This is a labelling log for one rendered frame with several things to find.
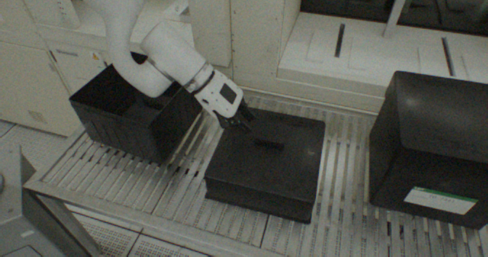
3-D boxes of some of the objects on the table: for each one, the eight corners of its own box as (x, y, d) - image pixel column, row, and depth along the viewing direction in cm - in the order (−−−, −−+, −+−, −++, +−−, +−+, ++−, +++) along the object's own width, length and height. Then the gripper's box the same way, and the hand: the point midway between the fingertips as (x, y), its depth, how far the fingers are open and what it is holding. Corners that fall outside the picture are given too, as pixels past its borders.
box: (367, 205, 84) (400, 146, 66) (367, 131, 103) (393, 68, 85) (485, 234, 79) (555, 177, 61) (462, 149, 98) (513, 86, 80)
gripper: (204, 66, 83) (250, 109, 90) (177, 107, 72) (232, 153, 79) (221, 52, 78) (269, 99, 85) (195, 94, 67) (252, 145, 74)
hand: (246, 121), depth 81 cm, fingers open, 4 cm apart
